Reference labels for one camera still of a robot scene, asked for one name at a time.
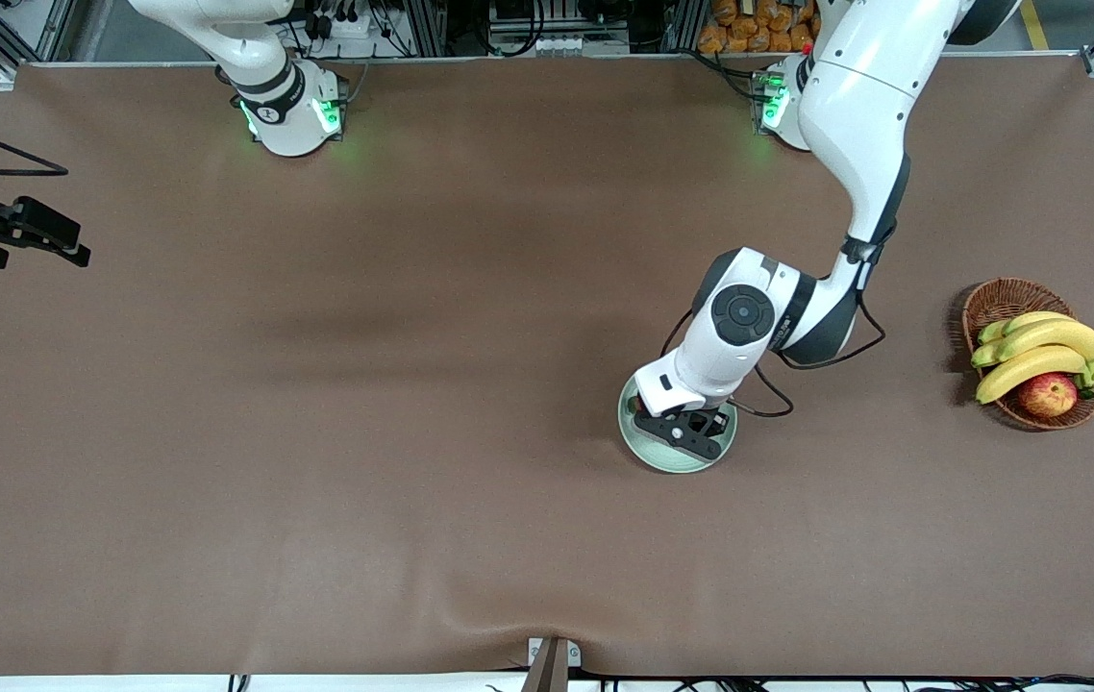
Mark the orange bread rolls pile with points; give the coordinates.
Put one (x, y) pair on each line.
(749, 34)

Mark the yellow banana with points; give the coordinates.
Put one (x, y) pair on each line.
(1028, 367)
(1056, 336)
(1018, 322)
(985, 356)

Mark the pale green round plate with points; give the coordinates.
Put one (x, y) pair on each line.
(658, 459)

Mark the brown wooden bar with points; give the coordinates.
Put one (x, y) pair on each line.
(547, 673)

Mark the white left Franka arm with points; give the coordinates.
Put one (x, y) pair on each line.
(864, 96)

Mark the aluminium frame post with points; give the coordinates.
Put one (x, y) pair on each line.
(427, 29)
(682, 27)

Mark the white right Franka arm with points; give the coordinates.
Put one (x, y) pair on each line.
(268, 120)

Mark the red yellow apple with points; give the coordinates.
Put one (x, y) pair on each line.
(1047, 396)

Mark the brown table cloth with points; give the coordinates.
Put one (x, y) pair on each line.
(412, 288)

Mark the white terminal block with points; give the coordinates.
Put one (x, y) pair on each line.
(566, 45)

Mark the brown wicker basket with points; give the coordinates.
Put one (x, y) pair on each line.
(1008, 296)

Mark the white power strip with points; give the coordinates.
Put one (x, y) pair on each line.
(355, 27)

